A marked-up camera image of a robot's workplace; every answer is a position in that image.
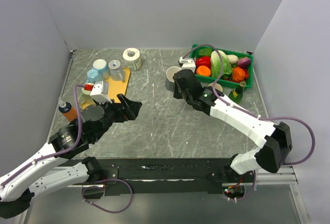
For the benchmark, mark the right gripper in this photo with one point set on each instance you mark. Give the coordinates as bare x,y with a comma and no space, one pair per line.
176,93

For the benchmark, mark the red bell pepper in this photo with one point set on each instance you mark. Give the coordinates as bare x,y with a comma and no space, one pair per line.
203,61

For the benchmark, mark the white blue mug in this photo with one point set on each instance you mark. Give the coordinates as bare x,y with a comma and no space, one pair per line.
102,67

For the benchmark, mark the toilet paper roll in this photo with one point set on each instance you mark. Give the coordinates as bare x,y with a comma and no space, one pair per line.
132,59

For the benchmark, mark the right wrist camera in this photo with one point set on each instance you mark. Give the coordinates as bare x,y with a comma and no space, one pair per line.
187,63

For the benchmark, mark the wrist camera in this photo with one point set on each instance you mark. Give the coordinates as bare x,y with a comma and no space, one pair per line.
99,91
187,63

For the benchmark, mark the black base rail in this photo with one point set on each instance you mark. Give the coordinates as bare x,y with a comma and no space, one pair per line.
179,175

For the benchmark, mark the orange bottle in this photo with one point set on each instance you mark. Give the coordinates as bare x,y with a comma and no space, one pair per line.
67,110

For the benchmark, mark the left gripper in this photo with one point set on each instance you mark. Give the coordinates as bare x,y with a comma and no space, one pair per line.
130,111

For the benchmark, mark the cream beige mug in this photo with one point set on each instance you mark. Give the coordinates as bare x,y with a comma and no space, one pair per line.
217,87

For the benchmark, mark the purple onion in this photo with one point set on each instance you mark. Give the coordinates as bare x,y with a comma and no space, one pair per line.
244,62

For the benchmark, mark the orange pumpkin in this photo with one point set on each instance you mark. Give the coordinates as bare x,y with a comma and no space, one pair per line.
238,75

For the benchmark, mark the white garlic bulb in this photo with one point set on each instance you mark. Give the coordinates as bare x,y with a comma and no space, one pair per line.
233,59

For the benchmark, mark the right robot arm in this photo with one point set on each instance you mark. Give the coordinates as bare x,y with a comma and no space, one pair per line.
272,141

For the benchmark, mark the light green mug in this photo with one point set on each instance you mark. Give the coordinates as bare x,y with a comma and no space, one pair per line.
85,99

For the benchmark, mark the green glass bottle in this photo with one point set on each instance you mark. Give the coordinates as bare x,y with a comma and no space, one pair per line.
236,94

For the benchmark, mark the yellow tray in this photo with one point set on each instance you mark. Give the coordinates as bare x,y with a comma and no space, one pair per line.
118,87

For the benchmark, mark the green bell pepper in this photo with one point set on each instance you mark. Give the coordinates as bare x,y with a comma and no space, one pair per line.
204,52

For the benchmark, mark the light blue faceted mug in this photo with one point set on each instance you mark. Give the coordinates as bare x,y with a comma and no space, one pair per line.
93,76

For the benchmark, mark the cabbage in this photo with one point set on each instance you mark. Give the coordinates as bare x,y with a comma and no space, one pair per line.
217,66

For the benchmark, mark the green plastic crate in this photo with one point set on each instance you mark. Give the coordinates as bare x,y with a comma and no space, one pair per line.
228,83

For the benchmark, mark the orange tomato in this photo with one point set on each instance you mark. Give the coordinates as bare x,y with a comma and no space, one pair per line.
203,70

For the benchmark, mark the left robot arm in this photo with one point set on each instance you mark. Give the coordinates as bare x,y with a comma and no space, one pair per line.
31,180

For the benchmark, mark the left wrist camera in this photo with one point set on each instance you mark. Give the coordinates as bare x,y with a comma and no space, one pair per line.
99,91

